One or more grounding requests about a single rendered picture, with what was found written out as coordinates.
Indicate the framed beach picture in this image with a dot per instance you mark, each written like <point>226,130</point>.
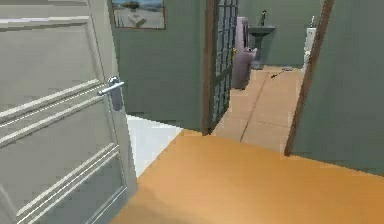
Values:
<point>139,14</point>

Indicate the dark sink tap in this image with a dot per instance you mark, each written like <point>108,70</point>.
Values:
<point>263,16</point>

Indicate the white toilet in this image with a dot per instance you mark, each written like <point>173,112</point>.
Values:
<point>308,43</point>

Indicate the white panelled room door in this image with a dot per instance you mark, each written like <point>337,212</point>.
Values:
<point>53,116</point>

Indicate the grey pedestal sink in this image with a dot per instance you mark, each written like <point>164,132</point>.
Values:
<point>259,40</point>

